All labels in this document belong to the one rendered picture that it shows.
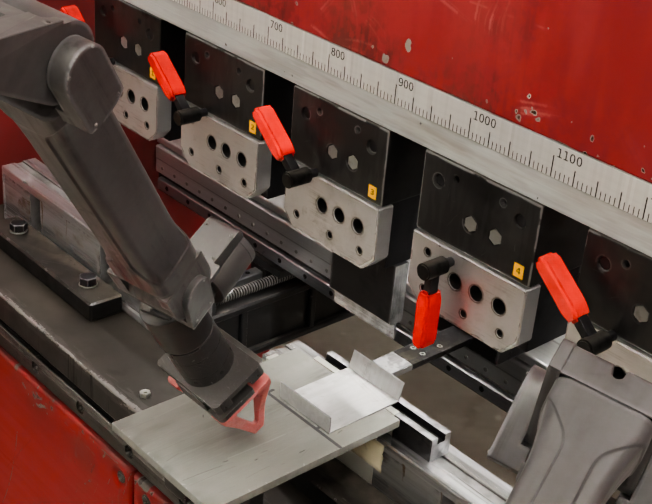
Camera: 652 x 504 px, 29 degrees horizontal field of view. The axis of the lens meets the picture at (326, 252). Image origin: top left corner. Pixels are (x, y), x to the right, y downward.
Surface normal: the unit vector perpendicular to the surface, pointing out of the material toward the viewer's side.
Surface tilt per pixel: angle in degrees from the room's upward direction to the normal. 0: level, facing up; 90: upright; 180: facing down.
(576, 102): 90
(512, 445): 61
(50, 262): 0
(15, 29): 10
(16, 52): 99
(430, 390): 0
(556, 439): 29
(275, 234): 90
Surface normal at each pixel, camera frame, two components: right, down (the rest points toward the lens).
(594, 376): 0.00, -0.55
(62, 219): -0.75, 0.26
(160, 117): 0.66, 0.40
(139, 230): 0.83, 0.46
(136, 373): 0.07, -0.88
